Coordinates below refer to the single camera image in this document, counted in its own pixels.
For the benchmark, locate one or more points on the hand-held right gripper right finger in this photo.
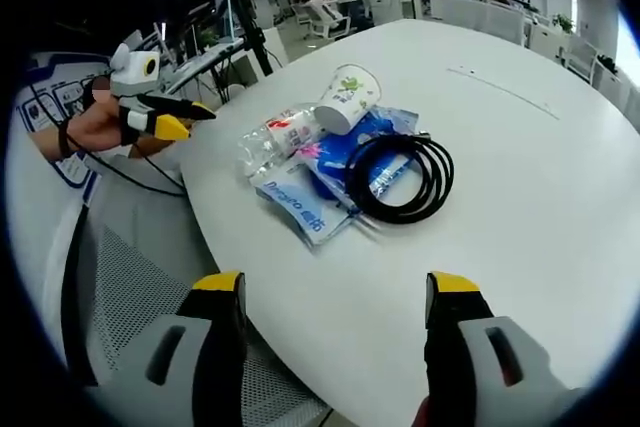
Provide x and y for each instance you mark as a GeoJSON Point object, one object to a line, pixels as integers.
{"type": "Point", "coordinates": [480, 377]}

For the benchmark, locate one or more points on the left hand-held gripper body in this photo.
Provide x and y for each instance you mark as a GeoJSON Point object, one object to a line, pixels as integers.
{"type": "Point", "coordinates": [132, 74]}

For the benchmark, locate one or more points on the white background desk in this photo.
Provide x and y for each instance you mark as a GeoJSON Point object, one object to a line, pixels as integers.
{"type": "Point", "coordinates": [200, 61]}

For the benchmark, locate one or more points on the white and blue poster board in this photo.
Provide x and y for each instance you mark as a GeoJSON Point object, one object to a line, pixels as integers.
{"type": "Point", "coordinates": [50, 97]}

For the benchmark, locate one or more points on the white printed paper cup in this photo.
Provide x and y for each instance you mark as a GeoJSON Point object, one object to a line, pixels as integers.
{"type": "Point", "coordinates": [345, 97]}

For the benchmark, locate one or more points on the person's right hand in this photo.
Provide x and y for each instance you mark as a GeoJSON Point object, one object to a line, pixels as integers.
{"type": "Point", "coordinates": [424, 412]}

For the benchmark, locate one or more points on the green potted plant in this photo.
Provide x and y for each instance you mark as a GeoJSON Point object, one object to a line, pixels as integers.
{"type": "Point", "coordinates": [608, 63]}
{"type": "Point", "coordinates": [564, 23]}
{"type": "Point", "coordinates": [208, 38]}

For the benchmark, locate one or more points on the white table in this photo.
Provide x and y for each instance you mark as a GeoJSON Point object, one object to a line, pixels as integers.
{"type": "Point", "coordinates": [500, 257]}

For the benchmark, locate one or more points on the white mesh office chair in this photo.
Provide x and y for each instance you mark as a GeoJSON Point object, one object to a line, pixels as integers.
{"type": "Point", "coordinates": [145, 277]}

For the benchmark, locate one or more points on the black tripod stand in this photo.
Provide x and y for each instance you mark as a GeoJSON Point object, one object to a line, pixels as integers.
{"type": "Point", "coordinates": [255, 32]}

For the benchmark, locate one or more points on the person's left hand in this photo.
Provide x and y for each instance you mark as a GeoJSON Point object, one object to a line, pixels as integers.
{"type": "Point", "coordinates": [102, 133]}

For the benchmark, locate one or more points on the clear plastic bottle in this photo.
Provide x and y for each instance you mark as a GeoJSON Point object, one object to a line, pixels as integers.
{"type": "Point", "coordinates": [270, 144]}

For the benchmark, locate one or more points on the blue plastic package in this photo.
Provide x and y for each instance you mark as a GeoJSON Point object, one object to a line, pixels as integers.
{"type": "Point", "coordinates": [320, 187]}

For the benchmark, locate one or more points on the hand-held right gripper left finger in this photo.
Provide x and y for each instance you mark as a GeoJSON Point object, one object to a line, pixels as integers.
{"type": "Point", "coordinates": [180, 377]}

